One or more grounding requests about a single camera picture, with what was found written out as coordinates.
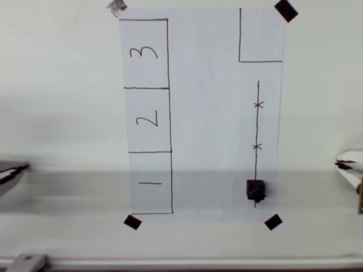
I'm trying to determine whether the black cube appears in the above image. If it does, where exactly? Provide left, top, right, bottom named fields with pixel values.
left=246, top=178, right=268, bottom=203

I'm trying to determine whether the black block at bottom edge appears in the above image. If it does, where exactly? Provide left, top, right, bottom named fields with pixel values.
left=264, top=214, right=284, bottom=231

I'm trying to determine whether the white paper sheet with markings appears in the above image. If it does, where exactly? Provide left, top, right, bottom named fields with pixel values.
left=118, top=7, right=286, bottom=223

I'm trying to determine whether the large black tape piece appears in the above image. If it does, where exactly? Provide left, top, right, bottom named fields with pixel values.
left=274, top=0, right=299, bottom=23

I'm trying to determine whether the small black tape piece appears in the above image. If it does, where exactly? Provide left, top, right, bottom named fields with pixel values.
left=123, top=214, right=142, bottom=231

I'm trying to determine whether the grey tape piece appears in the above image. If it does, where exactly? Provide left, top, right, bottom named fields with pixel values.
left=107, top=0, right=128, bottom=19

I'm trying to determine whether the dark grey flat device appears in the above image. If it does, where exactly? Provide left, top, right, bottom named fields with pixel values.
left=0, top=160, right=31, bottom=199

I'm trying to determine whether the grey metal bracket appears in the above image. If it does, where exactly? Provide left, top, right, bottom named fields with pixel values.
left=7, top=253, right=49, bottom=272

